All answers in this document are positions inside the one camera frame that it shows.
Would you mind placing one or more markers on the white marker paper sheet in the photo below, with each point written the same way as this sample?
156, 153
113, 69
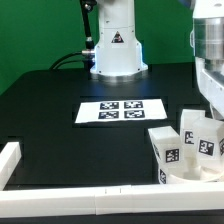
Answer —
127, 110

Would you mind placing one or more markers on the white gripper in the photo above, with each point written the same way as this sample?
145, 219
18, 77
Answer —
210, 80

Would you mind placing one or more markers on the white left barrier wall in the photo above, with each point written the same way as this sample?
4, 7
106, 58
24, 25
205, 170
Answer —
9, 158

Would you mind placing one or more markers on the white barrier wall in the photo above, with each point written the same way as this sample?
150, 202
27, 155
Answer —
9, 158
111, 200

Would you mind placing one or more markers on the white round stool seat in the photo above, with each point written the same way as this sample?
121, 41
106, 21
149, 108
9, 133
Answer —
193, 174

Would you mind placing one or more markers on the white front barrier wall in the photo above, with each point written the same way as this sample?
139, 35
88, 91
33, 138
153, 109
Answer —
111, 200

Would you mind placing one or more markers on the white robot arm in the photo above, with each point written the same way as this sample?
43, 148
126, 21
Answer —
118, 54

